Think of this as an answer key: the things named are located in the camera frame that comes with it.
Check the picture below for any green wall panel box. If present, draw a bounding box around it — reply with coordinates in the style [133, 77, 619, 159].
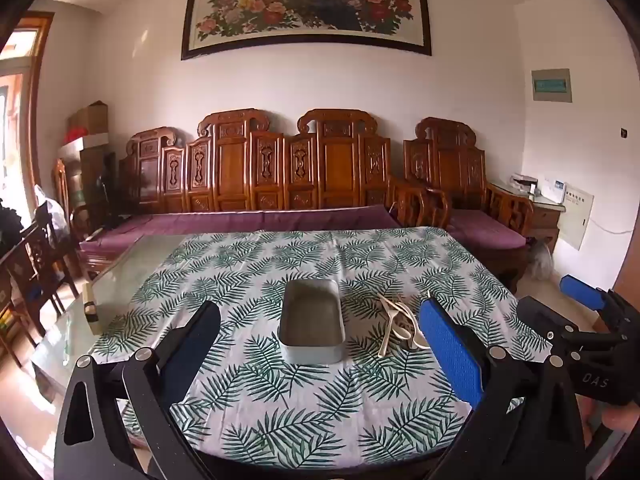
[531, 68, 572, 104]

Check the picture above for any purple armchair cushion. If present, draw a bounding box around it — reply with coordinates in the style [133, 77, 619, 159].
[447, 208, 526, 251]

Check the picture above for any grey rectangular container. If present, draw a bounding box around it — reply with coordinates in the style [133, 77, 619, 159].
[278, 279, 344, 363]

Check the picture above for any carved wooden sofa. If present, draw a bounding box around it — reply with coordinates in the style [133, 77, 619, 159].
[70, 107, 453, 281]

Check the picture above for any translucent grey plastic bag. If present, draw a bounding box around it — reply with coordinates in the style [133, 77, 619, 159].
[530, 242, 556, 281]

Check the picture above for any carved wooden armchair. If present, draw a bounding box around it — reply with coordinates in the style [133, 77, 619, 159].
[404, 117, 536, 293]

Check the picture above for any wooden window frame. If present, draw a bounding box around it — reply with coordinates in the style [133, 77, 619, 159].
[0, 10, 56, 211]

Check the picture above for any framed peacock flower painting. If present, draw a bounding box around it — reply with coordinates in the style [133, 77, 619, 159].
[181, 0, 433, 61]

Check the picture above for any brown cardboard box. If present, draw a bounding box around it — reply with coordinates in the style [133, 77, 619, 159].
[75, 101, 110, 136]

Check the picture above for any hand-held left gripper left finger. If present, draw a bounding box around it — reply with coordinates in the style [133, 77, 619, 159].
[52, 300, 223, 480]

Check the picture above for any white desk calendar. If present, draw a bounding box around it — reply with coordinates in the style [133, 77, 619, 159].
[542, 177, 568, 206]

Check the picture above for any tall wooden chair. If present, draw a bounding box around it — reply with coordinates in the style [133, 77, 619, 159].
[52, 157, 103, 251]

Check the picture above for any carved wooden dining chair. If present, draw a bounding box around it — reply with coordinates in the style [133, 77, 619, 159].
[0, 202, 81, 366]

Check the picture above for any purple sofa cushion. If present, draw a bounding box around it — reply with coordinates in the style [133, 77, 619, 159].
[80, 205, 401, 256]

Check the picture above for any wooden side table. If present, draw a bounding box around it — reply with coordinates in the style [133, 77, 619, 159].
[487, 180, 566, 256]

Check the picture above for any black clothes pile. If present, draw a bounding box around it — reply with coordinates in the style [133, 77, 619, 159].
[0, 200, 23, 256]

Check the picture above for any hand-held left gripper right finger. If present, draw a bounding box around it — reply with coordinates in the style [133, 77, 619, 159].
[417, 297, 586, 480]

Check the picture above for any white plastic bag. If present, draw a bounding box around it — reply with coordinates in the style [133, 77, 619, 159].
[34, 185, 71, 246]

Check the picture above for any wooden block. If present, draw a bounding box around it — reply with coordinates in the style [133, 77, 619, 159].
[84, 282, 101, 336]

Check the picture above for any leaf print tablecloth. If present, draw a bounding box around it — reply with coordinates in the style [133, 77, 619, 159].
[92, 226, 551, 466]

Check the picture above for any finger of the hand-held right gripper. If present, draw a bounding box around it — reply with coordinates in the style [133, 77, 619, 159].
[559, 274, 640, 333]
[516, 296, 628, 363]

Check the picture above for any person's right hand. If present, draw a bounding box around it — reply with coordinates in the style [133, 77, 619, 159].
[600, 403, 640, 434]

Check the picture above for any white electrical panel door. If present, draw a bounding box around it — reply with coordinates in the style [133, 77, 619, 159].
[557, 190, 595, 252]

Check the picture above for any white wall cable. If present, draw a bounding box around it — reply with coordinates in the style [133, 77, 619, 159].
[590, 217, 635, 236]

